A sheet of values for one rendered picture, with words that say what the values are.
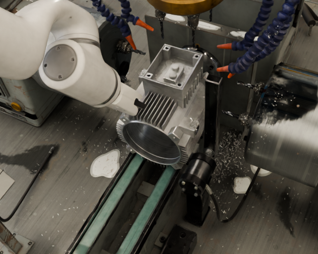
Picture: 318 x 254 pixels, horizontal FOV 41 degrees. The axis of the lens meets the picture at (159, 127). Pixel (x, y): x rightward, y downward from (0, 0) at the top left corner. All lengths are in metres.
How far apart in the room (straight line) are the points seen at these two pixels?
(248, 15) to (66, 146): 0.64
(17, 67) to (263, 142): 0.54
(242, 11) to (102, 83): 0.52
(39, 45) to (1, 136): 0.82
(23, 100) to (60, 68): 0.63
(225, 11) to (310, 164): 0.47
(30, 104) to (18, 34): 0.74
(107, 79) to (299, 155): 0.42
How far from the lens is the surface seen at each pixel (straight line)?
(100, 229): 1.02
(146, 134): 1.09
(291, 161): 0.93
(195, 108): 1.00
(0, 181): 0.98
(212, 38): 1.07
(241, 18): 1.16
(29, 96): 1.29
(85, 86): 0.71
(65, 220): 1.19
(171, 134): 0.93
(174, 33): 1.11
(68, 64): 0.69
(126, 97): 0.83
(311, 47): 1.57
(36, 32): 0.62
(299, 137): 0.91
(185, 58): 1.03
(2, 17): 0.58
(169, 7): 0.85
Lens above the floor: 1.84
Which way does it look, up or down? 53 degrees down
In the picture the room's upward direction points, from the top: 7 degrees counter-clockwise
